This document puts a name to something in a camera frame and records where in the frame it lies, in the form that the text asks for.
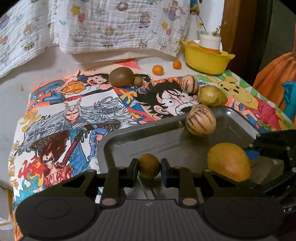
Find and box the yellow-brown round fruit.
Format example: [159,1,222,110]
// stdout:
[138,154,161,179]

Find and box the brown speckled pear fruit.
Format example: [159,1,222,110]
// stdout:
[207,143,251,182]

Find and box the striped pepino melon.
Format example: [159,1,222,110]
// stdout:
[185,104,216,136]
[180,75,199,94]

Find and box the Winnie the Pooh drawing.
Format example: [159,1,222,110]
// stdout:
[195,70,293,133]

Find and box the metal baking tray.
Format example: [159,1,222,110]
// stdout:
[96,106,285,202]

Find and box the orange cartoon fabric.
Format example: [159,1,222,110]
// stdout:
[253,47,295,122]

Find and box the colourful anime drawing mat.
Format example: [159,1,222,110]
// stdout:
[8,58,230,241]

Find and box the yellow-green pear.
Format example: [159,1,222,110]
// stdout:
[198,85,228,107]

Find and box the tiny brown round fruit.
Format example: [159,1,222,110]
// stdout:
[132,76,143,86]

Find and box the dark brown round fruit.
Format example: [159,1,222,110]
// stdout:
[108,67,134,87]

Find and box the yellow plastic bowl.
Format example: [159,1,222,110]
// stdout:
[181,41,235,75]

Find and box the left small orange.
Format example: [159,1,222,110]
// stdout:
[152,65,164,76]

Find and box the small orange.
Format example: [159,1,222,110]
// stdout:
[152,65,164,76]
[172,61,182,70]

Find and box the right small orange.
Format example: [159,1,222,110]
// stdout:
[172,61,182,70]

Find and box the white orange cup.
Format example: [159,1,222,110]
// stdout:
[199,31,221,54]

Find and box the fruit inside yellow bowl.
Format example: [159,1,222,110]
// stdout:
[187,41,199,47]

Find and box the right cartoon print cloth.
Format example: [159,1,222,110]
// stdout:
[53,1,190,57]

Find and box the cartoon print cloth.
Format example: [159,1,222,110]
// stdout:
[53,1,190,57]
[0,0,61,78]

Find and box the left cartoon print cloth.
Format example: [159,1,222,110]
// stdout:
[0,0,61,78]

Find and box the wooden door frame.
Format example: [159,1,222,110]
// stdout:
[220,0,273,85]

